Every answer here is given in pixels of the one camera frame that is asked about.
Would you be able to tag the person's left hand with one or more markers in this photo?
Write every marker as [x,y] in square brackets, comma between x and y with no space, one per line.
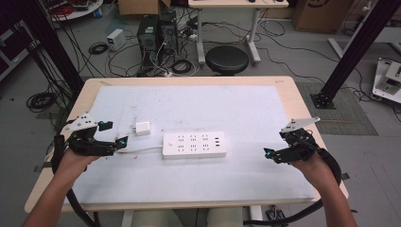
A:
[71,164]

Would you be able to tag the round white table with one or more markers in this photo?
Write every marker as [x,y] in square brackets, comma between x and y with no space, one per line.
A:
[78,11]

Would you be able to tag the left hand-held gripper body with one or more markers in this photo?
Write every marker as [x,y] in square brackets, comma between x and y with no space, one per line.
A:
[82,145]

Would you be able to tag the white electronic device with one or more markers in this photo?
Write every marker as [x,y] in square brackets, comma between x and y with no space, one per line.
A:
[389,80]

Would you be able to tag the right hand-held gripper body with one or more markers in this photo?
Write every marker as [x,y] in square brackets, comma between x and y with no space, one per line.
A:
[298,148]

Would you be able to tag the grey floor mat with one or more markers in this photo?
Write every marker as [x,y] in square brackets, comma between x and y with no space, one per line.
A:
[346,116]

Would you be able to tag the white power supply box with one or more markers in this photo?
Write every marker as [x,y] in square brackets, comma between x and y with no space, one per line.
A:
[116,38]

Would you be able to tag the black round stool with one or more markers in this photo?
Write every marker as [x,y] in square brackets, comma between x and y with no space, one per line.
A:
[227,60]

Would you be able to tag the black metal stand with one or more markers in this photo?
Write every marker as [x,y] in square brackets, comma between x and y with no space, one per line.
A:
[356,47]
[53,44]

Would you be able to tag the white charger adapter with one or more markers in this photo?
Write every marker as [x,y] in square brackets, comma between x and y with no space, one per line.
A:
[142,128]

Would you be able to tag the black computer tower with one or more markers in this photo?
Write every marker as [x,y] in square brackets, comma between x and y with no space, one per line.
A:
[168,31]
[148,38]

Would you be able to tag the white table mat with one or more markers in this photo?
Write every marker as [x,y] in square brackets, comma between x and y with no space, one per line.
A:
[195,107]

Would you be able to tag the light wooden table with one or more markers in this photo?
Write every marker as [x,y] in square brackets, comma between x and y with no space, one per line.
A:
[293,94]

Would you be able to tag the person's legs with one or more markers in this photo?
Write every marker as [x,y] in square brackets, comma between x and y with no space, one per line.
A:
[220,217]

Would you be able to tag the white power strip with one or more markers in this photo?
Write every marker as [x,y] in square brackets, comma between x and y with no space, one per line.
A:
[194,151]

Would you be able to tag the white desk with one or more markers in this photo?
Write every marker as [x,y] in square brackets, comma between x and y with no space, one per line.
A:
[236,3]

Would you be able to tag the person's right hand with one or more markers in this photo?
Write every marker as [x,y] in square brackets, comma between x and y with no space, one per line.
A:
[315,168]

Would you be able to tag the grey metal rack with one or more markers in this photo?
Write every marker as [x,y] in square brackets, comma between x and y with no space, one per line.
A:
[14,47]

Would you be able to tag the large brown cardboard box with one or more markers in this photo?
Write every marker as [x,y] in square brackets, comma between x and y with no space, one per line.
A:
[321,15]

